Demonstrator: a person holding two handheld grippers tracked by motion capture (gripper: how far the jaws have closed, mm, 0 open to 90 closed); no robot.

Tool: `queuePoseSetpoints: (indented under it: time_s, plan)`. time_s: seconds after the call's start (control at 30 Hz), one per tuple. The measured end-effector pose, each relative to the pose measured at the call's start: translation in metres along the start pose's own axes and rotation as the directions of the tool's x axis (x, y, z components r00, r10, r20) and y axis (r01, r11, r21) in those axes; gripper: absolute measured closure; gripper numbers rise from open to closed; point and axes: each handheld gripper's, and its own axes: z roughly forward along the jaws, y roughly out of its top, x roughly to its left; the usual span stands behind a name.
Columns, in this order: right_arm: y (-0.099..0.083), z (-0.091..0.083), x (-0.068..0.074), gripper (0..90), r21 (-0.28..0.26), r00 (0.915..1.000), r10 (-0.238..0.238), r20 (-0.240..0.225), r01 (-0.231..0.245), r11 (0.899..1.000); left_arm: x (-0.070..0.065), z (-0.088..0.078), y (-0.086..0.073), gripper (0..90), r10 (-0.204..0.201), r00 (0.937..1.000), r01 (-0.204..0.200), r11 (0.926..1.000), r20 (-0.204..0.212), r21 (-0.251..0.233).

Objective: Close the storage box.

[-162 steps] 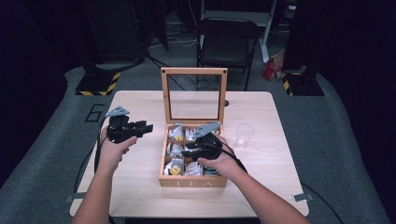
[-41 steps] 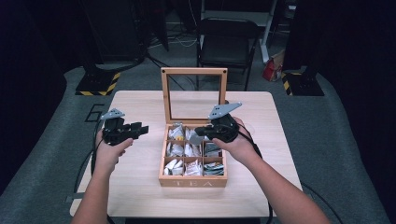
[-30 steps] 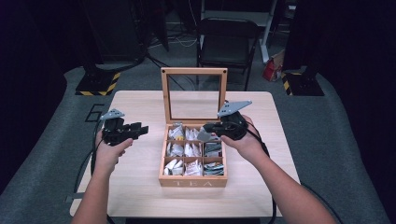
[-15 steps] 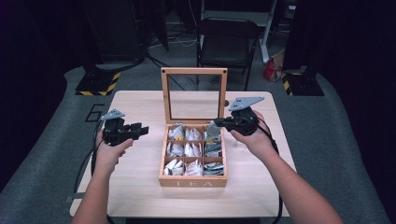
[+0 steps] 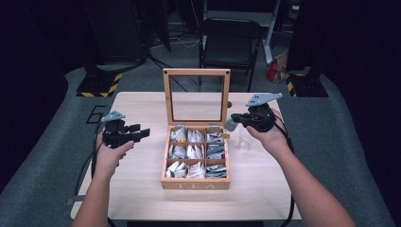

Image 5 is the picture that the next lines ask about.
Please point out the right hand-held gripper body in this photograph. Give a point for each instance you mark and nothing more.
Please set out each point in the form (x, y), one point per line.
(263, 118)

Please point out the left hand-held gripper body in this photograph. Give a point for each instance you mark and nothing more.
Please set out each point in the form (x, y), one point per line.
(115, 134)

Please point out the grey tea bag yellow tag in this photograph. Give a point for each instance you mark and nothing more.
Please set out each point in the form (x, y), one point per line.
(231, 125)

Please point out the clear plastic cup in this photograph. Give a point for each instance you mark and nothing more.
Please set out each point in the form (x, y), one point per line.
(245, 140)

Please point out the wooden tea box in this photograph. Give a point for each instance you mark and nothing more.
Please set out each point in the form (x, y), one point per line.
(195, 184)

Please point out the person's right hand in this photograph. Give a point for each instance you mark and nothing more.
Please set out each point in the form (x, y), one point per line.
(272, 140)

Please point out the person's left hand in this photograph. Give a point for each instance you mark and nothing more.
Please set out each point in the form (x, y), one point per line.
(108, 159)

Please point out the black table grommet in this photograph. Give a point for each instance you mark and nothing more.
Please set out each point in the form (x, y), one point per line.
(230, 104)

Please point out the red and green tea bags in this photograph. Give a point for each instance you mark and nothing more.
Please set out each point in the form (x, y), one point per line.
(213, 137)

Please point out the white and yellow tea bags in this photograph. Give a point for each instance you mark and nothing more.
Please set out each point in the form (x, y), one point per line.
(178, 135)

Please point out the grey white tea bags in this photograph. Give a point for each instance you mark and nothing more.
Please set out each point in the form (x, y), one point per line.
(178, 152)

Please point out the grey green tea bags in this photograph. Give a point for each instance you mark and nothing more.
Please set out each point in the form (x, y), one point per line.
(215, 151)

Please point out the white flat tea bags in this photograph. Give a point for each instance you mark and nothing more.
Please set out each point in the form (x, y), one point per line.
(176, 169)

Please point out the white pyramid tea bags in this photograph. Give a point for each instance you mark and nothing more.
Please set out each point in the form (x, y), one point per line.
(195, 136)
(195, 152)

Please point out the yellow black striped stand base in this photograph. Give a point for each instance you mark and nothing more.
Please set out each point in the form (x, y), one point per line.
(97, 86)
(307, 86)

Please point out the white and red tea bags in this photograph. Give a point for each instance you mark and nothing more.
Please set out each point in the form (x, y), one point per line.
(196, 170)

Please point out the black folding chair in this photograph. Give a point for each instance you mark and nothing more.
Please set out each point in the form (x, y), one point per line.
(228, 47)

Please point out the grey tape strip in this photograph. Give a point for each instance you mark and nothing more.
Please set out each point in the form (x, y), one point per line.
(74, 200)

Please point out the black cabinet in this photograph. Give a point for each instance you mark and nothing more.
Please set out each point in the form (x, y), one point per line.
(116, 28)

